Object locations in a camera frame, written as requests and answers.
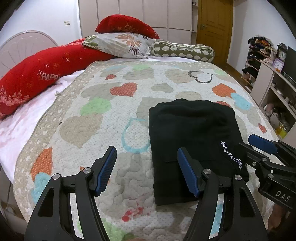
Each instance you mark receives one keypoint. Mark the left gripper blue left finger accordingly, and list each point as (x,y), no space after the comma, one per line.
(102,169)

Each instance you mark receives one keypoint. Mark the floral grey pillow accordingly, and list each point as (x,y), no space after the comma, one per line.
(124,45)

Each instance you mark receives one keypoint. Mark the white wardrobe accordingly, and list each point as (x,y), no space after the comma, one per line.
(173,20)

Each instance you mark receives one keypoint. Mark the red pillow at back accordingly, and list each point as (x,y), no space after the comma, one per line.
(123,23)

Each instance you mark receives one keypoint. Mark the white bed headboard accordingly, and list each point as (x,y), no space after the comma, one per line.
(23,45)

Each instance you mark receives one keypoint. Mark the wooden door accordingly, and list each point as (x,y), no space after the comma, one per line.
(215,21)

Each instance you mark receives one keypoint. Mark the heart pattern quilt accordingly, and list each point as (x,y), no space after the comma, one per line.
(108,105)

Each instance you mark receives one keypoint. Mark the long red happy pillow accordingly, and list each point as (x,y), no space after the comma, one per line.
(36,73)

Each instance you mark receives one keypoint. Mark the black table clock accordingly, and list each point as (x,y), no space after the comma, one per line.
(282,50)

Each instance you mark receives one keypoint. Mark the white bed sheet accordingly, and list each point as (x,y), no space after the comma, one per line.
(17,128)

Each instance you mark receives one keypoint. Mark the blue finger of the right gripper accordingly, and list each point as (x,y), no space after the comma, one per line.
(263,144)

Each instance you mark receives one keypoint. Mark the person's right hand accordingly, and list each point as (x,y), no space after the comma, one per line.
(278,213)

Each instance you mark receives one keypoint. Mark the olive cloud pattern bolster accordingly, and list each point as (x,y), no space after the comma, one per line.
(199,52)

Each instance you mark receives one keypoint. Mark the black television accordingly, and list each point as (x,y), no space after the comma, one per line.
(289,68)

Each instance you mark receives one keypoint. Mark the yellow bottle on shelf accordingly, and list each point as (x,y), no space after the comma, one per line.
(281,131)

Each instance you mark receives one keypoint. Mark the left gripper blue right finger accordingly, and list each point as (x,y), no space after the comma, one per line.
(192,171)

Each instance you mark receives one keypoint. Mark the cluttered shoe rack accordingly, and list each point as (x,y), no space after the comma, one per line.
(260,50)

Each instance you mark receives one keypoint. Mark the black pants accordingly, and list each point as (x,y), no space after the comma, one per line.
(210,133)

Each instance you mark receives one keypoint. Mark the white shelf unit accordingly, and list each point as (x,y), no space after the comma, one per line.
(275,96)

